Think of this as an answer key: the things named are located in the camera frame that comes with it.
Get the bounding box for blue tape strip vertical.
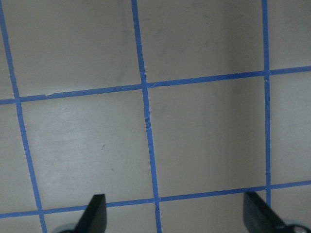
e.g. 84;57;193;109
131;0;162;233
0;6;48;233
261;0;271;206

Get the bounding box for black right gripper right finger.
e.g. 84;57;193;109
242;192;286;233

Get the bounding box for blue tape strip middle vertical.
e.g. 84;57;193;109
131;0;162;233

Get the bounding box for blue tape strip right vertical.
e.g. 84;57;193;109
261;0;271;206

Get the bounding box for blue tape strip left vertical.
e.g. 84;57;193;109
0;6;48;233

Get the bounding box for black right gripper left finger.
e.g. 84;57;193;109
73;194;107;233

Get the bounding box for blue tape strip upper horizontal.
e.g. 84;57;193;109
0;66;311;105

